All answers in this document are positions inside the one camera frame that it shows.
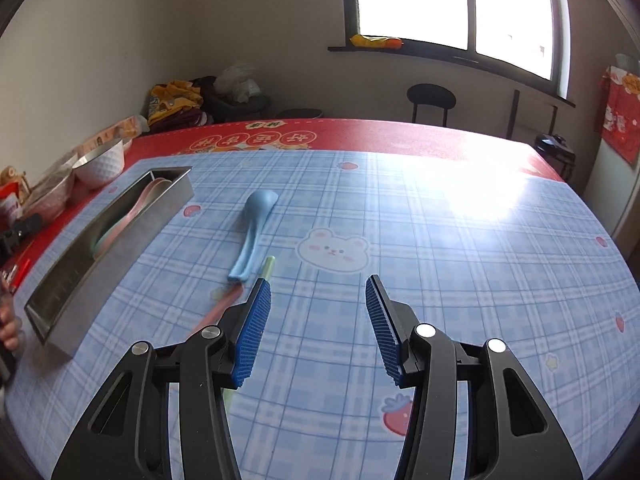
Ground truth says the pink spoon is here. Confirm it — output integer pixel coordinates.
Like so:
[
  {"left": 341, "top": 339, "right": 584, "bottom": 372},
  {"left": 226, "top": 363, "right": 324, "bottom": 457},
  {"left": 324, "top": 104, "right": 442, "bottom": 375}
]
[{"left": 101, "top": 179, "right": 160, "bottom": 252}]

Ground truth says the pink chopstick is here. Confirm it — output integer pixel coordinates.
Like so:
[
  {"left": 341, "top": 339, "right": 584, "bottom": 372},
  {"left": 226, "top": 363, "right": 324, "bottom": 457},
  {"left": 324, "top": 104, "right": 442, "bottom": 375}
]
[{"left": 191, "top": 282, "right": 244, "bottom": 334}]

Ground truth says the blue spoon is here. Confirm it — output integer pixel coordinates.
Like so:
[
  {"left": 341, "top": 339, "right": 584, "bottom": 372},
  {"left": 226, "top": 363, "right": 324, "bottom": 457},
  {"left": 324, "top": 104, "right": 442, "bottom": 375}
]
[{"left": 228, "top": 190, "right": 279, "bottom": 283}]

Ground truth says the green spoon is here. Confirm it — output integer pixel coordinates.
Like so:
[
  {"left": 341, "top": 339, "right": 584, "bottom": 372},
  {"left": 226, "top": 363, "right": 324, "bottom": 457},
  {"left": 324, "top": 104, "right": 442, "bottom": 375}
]
[{"left": 92, "top": 234, "right": 108, "bottom": 259}]

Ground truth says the beige spoon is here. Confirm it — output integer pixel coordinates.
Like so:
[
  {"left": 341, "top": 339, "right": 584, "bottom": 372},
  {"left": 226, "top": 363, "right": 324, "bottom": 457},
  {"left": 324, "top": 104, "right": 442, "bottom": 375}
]
[{"left": 149, "top": 179, "right": 172, "bottom": 196}]

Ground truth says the person's left hand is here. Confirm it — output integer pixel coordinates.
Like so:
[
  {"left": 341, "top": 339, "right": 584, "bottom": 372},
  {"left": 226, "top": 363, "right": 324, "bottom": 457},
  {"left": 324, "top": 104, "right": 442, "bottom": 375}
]
[{"left": 0, "top": 278, "right": 24, "bottom": 352}]

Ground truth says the plastic covered pink bowl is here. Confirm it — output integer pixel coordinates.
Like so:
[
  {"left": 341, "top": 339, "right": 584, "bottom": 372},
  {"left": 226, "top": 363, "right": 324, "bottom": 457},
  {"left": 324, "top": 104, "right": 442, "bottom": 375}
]
[{"left": 23, "top": 154, "right": 78, "bottom": 226}]

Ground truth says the white ceramic bowl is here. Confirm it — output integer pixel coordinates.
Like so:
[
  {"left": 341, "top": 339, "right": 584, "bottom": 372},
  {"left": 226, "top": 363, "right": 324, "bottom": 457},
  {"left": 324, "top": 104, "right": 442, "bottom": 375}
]
[{"left": 73, "top": 139, "right": 125, "bottom": 190}]

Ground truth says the steel utensil tray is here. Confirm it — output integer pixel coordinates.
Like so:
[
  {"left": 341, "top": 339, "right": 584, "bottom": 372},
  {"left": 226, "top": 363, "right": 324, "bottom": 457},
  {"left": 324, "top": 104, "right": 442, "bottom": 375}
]
[{"left": 25, "top": 167, "right": 193, "bottom": 358}]

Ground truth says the blue plaid table mat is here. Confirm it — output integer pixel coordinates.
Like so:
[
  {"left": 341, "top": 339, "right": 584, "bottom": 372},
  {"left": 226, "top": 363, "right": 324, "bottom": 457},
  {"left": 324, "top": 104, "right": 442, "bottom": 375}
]
[{"left": 6, "top": 151, "right": 639, "bottom": 479}]

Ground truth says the yellow clothes pile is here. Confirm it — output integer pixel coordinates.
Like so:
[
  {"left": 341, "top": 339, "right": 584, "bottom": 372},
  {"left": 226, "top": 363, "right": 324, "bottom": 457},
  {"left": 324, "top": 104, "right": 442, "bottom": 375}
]
[{"left": 148, "top": 79, "right": 208, "bottom": 133}]

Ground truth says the white refrigerator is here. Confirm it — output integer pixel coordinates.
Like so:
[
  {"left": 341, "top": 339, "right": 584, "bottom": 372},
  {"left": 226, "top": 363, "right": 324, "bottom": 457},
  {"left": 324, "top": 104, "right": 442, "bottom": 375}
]
[{"left": 581, "top": 64, "right": 640, "bottom": 246}]

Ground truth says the white plastic bag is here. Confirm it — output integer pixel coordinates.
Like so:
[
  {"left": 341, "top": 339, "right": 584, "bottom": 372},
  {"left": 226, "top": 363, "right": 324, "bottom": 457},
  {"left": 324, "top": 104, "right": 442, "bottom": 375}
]
[{"left": 214, "top": 62, "right": 262, "bottom": 104}]

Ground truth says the red table cover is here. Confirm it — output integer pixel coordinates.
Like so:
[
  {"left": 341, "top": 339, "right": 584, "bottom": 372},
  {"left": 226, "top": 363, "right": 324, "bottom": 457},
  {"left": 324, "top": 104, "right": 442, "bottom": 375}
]
[{"left": 0, "top": 117, "right": 566, "bottom": 302}]

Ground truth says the black rice cooker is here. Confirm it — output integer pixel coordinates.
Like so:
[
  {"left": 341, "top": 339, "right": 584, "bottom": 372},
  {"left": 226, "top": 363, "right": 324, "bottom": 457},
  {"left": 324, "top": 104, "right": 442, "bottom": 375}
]
[{"left": 534, "top": 133, "right": 576, "bottom": 182}]

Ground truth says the black waste bin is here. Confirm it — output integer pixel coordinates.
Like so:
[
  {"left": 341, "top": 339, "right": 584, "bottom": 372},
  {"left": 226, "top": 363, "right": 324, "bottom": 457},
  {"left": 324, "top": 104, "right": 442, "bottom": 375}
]
[{"left": 276, "top": 108, "right": 324, "bottom": 119}]

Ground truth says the black round stool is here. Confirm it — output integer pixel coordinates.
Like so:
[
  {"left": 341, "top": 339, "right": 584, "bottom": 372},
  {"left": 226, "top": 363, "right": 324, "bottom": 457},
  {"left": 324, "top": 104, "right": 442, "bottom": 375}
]
[{"left": 406, "top": 84, "right": 457, "bottom": 127}]

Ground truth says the red cloth on refrigerator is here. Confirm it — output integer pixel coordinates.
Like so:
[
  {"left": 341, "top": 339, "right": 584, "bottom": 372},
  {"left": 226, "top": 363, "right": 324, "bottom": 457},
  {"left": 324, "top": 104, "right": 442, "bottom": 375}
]
[{"left": 597, "top": 65, "right": 639, "bottom": 165}]

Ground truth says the yellow item on sill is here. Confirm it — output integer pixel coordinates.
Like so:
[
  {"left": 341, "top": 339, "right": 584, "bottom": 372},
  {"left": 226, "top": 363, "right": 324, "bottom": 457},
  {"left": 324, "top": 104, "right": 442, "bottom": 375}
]
[{"left": 349, "top": 34, "right": 404, "bottom": 50}]

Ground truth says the window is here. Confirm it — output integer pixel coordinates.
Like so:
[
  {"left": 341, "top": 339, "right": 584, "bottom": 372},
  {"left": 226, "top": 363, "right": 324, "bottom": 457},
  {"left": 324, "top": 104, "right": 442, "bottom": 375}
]
[{"left": 344, "top": 0, "right": 570, "bottom": 101}]

